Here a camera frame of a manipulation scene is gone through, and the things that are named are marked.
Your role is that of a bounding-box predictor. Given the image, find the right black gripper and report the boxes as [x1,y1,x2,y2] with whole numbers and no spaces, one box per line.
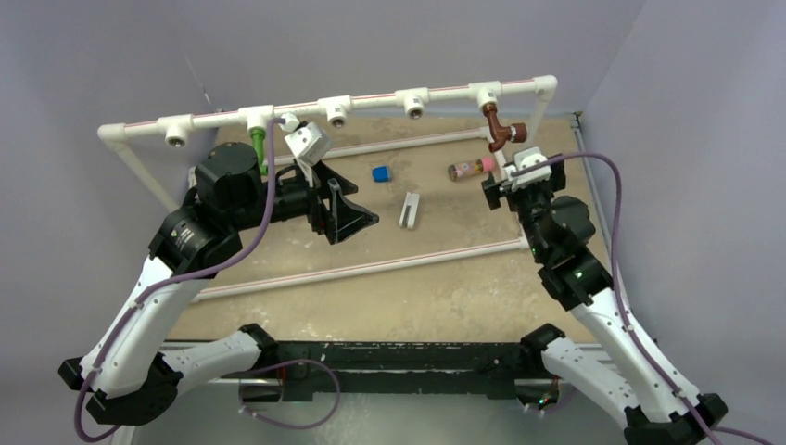
[482,154,565,261]

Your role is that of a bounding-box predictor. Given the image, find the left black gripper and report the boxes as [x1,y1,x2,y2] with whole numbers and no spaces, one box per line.
[228,157,377,242]

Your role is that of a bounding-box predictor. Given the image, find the brown faucet with blue cap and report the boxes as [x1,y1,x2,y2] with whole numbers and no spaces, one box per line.
[481,103,529,154]

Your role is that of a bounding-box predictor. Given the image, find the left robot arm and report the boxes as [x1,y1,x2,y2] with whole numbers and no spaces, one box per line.
[58,143,379,426]

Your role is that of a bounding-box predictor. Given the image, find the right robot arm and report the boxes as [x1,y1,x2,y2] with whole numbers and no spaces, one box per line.
[482,147,728,444]

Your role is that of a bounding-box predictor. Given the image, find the pink capped clip jar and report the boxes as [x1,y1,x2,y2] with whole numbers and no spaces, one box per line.
[448,157,497,182]

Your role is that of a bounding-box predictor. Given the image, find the blue paperclip box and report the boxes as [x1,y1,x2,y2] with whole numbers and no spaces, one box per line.
[372,166,392,183]

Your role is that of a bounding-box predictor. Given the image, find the white staple box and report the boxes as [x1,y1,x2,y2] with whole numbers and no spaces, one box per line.
[399,192,420,230]

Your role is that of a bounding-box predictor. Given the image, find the green plastic faucet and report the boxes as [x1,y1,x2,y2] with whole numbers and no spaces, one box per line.
[248,127,268,176]

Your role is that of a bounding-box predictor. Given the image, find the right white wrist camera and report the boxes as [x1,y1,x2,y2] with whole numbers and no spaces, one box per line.
[503,146,552,192]

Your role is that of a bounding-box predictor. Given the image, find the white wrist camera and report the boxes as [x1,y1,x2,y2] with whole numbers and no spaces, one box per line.
[503,146,552,192]
[279,113,333,188]

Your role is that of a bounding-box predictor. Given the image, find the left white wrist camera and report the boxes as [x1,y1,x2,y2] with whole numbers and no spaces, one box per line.
[279,113,333,188]

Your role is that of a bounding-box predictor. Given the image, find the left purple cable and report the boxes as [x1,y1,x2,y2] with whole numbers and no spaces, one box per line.
[73,118,286,443]

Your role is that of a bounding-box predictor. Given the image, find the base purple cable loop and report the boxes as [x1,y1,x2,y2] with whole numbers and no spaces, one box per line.
[237,352,343,430]

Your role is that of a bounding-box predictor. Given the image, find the white PVC pipe frame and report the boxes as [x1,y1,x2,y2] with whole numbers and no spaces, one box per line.
[97,75,558,301]

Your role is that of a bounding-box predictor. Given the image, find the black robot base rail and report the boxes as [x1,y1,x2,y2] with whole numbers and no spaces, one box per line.
[246,340,561,405]

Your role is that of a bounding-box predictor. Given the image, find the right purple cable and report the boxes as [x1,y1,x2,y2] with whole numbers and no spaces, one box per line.
[509,152,775,445]

